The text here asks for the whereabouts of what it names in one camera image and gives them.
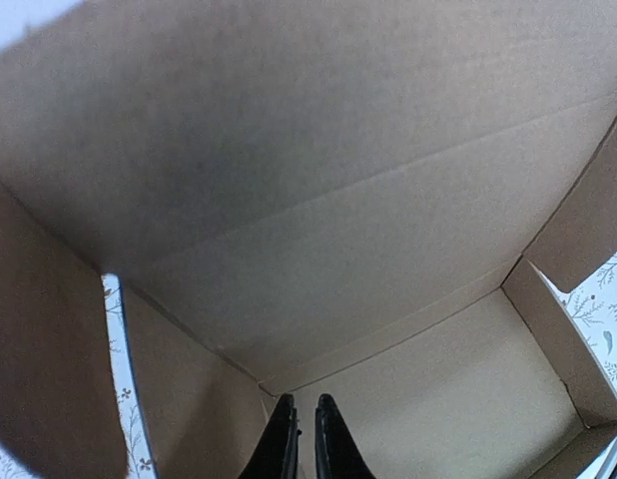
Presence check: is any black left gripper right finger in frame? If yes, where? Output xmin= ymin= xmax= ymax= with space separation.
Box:
xmin=314 ymin=393 xmax=373 ymax=479

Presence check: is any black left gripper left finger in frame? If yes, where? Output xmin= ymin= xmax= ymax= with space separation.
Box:
xmin=241 ymin=393 xmax=300 ymax=479

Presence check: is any brown cardboard box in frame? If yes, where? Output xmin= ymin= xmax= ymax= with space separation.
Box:
xmin=0 ymin=1 xmax=617 ymax=478

